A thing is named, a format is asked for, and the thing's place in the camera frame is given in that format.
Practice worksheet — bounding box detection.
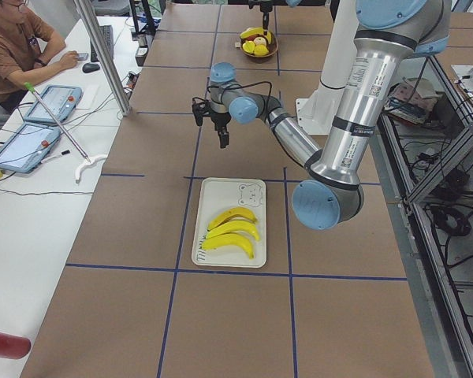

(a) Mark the black computer mouse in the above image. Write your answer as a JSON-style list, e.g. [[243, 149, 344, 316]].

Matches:
[[82, 62, 101, 74]]

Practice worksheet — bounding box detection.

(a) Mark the teach pendant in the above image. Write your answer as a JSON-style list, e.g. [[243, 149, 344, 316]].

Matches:
[[0, 122, 61, 173], [24, 85, 83, 125]]

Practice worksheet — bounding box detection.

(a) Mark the far teach pendant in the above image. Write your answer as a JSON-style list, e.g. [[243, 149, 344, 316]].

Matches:
[[24, 85, 83, 125]]

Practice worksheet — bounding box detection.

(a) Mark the near teach pendant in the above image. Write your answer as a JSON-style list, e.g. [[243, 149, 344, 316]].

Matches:
[[0, 122, 61, 173]]

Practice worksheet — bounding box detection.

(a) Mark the yellow lemon-shaped fruit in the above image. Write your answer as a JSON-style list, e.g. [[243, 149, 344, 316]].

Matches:
[[241, 40, 255, 55]]

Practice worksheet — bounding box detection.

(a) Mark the white curved plastic piece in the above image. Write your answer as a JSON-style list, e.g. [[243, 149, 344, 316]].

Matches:
[[74, 154, 108, 183]]

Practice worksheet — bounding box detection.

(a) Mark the brown wicker basket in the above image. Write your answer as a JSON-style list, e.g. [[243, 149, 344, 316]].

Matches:
[[240, 32, 277, 59]]

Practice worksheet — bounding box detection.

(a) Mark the person in brown shirt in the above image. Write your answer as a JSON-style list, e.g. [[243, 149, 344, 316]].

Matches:
[[0, 1, 78, 113]]

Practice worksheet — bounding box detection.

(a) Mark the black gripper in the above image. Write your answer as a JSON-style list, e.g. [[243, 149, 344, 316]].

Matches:
[[210, 102, 231, 149], [259, 0, 272, 31]]

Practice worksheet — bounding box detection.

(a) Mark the red cylinder bottle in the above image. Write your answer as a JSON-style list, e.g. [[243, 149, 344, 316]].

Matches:
[[0, 332, 32, 359]]

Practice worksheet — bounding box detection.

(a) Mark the cream bear-print tray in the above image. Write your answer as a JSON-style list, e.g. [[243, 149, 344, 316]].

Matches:
[[192, 177, 266, 269]]

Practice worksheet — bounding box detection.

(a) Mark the aluminium frame post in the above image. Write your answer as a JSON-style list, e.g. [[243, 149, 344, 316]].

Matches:
[[74, 0, 131, 117]]

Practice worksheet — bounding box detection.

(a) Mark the black marker pen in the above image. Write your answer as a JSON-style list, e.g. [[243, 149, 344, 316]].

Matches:
[[40, 150, 71, 164]]

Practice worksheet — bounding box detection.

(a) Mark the black keyboard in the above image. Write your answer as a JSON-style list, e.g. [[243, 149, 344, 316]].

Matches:
[[89, 24, 114, 64]]

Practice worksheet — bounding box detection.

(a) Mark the white mount base plate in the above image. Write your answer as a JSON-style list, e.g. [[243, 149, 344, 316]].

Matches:
[[296, 98, 336, 135]]

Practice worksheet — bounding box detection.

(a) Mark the pink reach stick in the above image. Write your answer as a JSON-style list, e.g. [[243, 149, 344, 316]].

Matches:
[[24, 82, 90, 162]]

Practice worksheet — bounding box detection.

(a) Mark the yellow pear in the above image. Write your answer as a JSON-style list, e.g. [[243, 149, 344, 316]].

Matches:
[[253, 45, 269, 57]]

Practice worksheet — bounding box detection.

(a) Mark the yellow banana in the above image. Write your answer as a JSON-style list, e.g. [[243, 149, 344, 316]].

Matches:
[[207, 206, 258, 231], [240, 27, 273, 44], [206, 220, 261, 241], [201, 233, 255, 259]]

